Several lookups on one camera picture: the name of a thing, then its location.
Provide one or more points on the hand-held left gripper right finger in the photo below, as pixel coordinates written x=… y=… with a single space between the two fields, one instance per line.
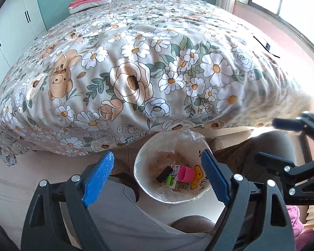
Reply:
x=214 y=175

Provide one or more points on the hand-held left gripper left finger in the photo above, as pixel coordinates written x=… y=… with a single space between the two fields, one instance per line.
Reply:
x=102 y=172

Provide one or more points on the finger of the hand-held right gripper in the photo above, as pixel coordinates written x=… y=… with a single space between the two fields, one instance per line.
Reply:
x=287 y=124
x=274 y=163

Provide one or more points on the pink plastic cup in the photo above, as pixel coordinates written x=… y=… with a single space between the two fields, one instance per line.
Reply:
x=185 y=174

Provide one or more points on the small printed carton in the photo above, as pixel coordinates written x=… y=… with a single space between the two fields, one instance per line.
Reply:
x=175 y=171

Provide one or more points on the green toy block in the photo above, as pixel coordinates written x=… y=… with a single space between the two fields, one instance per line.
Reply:
x=171 y=182

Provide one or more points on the white trash bin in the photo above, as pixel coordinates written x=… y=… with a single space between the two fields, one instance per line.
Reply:
x=146 y=172

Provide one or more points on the person's right leg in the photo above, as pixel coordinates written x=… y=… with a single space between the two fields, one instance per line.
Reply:
x=251 y=146

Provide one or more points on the clear plastic bin liner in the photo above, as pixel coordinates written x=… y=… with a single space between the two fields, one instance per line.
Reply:
x=192 y=136

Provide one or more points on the pink fluffy cloth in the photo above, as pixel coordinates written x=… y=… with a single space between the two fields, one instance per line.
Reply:
x=298 y=227

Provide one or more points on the person's grey jacket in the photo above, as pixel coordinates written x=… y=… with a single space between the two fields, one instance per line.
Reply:
x=136 y=219

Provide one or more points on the floral bed blanket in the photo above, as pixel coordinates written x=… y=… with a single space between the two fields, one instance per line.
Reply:
x=136 y=57

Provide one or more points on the window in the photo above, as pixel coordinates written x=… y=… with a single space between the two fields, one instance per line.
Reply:
x=285 y=2

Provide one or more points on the white pillow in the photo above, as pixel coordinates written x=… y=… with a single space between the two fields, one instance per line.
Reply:
x=94 y=7

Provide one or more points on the white wardrobe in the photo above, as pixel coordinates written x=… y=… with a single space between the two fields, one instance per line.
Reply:
x=13 y=26

